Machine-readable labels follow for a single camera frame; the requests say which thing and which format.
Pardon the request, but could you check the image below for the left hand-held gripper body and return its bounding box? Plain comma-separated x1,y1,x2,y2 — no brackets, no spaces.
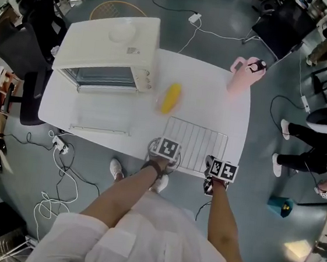
147,135,184,170

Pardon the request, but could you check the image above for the brown wooden shelf unit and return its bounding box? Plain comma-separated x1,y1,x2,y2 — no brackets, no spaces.
0,64,16,113

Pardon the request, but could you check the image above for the black visitor chair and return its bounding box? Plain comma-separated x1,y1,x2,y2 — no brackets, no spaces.
240,0,320,67

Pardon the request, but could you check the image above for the wicker basket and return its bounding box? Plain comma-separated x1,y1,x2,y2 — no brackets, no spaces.
89,0,149,28

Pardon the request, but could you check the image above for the teal waste bin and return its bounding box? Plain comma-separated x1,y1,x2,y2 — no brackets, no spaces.
266,195,295,219

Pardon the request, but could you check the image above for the white floor cable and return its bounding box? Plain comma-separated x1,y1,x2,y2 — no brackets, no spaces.
30,142,85,247
178,19,252,61

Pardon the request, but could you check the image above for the white power adapter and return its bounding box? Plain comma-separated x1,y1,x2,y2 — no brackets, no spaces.
299,95,314,114
188,11,203,24

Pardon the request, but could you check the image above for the black mesh office chair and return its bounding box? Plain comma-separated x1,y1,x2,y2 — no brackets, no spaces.
0,19,59,128
13,0,72,64

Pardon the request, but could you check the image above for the black wristwatch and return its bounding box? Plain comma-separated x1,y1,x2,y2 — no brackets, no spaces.
142,159,166,177

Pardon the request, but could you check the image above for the yellow corn cob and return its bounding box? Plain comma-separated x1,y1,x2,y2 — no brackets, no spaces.
160,82,183,115

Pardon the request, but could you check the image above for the pale pink plate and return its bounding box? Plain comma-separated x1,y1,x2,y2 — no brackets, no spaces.
153,82,185,118

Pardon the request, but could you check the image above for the white power strip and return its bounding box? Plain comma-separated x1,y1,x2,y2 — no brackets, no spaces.
51,134,71,155

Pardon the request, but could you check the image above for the wire oven rack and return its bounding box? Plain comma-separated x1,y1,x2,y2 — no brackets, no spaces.
159,115,231,176

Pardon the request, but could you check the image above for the person's left forearm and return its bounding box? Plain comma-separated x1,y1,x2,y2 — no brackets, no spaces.
78,152,172,234

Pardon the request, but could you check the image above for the white sneaker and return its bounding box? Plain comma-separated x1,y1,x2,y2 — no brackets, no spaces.
152,173,170,195
107,158,126,182

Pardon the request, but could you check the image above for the cream toaster oven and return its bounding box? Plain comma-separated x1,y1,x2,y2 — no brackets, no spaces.
45,6,163,140

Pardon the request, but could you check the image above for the black white-rimmed backpack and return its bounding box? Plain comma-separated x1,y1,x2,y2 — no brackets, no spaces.
304,103,327,134

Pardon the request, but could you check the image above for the white shirt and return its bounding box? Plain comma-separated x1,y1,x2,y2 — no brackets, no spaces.
24,176,275,262

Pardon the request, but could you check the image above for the black floor cable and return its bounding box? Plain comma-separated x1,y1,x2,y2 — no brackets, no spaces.
150,0,201,15
0,128,107,197
268,94,311,135

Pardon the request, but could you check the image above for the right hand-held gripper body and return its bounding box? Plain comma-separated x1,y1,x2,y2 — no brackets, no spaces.
202,155,241,199

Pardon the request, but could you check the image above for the person's right forearm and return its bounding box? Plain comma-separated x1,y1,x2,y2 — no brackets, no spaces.
203,179,259,262

